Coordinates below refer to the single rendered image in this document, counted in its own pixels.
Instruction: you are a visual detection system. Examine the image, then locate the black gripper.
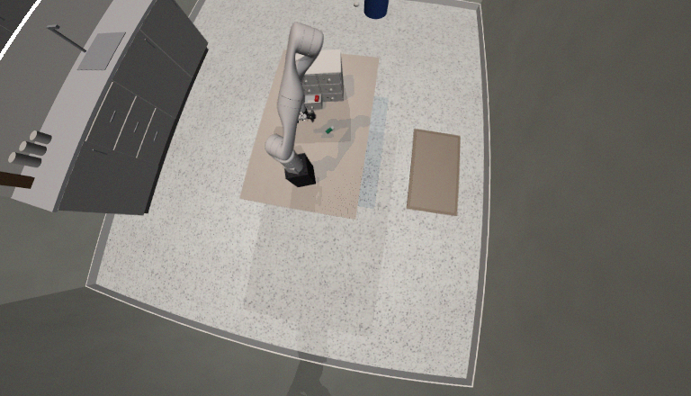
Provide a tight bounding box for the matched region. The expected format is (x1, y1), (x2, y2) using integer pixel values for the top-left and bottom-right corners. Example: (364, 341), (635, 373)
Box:
(304, 108), (316, 122)

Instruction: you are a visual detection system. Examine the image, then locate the grey chest of drawers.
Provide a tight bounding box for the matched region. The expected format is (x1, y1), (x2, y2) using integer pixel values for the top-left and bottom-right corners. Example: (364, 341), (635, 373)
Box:
(305, 49), (344, 102)

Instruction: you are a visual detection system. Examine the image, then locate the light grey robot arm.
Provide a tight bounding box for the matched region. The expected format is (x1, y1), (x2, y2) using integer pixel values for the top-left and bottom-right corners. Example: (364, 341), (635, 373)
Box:
(265, 22), (324, 175)

